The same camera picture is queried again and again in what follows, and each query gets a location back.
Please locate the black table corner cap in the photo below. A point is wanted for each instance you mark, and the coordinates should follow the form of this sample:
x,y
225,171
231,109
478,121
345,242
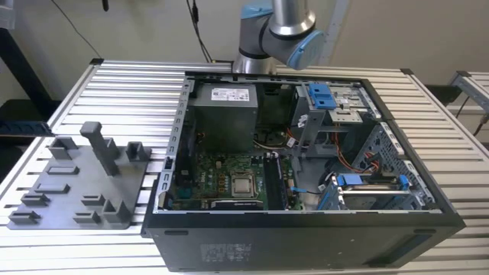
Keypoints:
x,y
95,60
406,71

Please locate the grey power supply unit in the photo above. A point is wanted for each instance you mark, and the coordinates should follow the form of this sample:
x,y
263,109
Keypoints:
x,y
222,129

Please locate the black open PC case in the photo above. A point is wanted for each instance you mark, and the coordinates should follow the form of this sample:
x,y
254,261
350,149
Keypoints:
x,y
290,243

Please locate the black RAM slot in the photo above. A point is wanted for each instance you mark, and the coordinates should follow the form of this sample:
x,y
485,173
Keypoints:
x,y
283,196

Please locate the black round plastic speaker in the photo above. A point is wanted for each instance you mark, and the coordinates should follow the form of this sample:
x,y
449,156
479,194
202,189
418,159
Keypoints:
x,y
273,138

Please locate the blue carrier with disk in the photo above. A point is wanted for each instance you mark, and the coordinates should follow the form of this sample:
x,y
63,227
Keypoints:
x,y
366,197

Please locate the grey parts rack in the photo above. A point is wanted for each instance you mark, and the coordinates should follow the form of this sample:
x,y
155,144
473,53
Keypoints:
x,y
87,183

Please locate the green motherboard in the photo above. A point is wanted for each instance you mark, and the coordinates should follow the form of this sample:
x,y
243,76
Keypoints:
x,y
213,172

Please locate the black graphics card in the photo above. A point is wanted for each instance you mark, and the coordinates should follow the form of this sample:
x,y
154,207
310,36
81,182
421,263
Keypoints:
x,y
235,205

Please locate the small black wall object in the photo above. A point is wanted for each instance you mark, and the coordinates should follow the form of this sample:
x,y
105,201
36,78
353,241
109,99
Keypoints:
x,y
103,4

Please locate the aluminium frame table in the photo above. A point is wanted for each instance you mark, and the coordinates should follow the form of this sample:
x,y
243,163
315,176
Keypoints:
x,y
469,84

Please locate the grey metal drive cage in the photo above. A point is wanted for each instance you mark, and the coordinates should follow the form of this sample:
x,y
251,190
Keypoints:
x,y
310,134

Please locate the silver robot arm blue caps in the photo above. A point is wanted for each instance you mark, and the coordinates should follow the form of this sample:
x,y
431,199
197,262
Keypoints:
x,y
282,31

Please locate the black box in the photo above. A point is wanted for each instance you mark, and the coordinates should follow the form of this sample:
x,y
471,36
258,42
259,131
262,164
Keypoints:
x,y
442,92

